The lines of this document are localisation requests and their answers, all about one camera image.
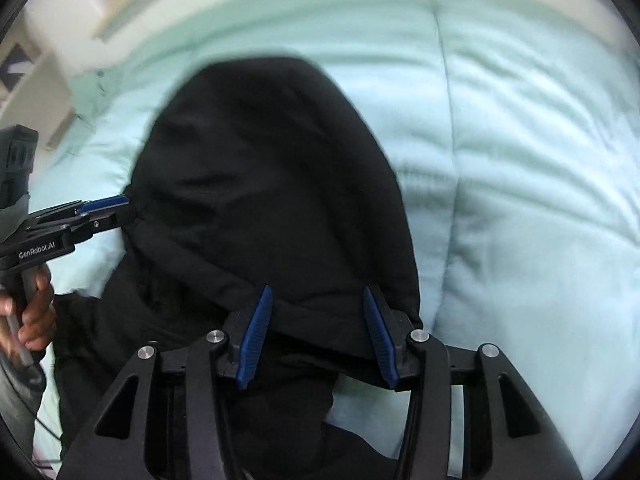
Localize white bookshelf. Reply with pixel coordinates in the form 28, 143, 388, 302
1, 8, 94, 150

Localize person left hand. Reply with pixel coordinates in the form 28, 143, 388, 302
0, 266, 56, 358

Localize black hooded winter jacket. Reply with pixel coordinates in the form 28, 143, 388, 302
53, 56, 420, 479

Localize mint green quilted duvet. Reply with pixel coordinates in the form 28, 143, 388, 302
30, 0, 639, 479

